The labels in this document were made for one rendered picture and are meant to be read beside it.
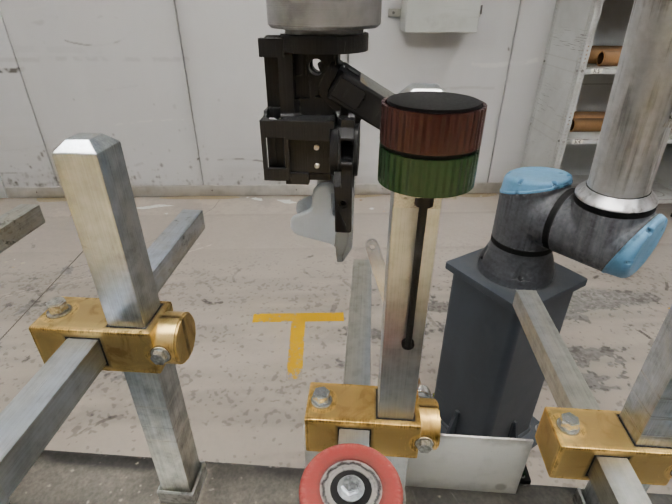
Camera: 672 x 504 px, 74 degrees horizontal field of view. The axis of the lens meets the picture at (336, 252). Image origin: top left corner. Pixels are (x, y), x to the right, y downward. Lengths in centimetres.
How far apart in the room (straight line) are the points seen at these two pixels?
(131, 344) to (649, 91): 87
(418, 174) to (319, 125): 14
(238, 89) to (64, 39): 103
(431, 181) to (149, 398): 37
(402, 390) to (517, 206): 74
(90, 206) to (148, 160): 292
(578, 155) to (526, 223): 244
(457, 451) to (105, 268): 42
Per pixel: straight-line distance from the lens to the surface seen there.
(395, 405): 46
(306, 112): 39
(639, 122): 97
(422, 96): 28
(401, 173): 26
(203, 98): 308
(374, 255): 46
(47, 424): 43
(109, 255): 41
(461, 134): 25
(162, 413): 52
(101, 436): 172
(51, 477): 73
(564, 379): 60
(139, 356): 46
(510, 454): 59
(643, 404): 53
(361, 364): 53
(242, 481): 64
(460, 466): 60
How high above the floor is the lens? 123
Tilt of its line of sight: 30 degrees down
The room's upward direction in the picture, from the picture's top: straight up
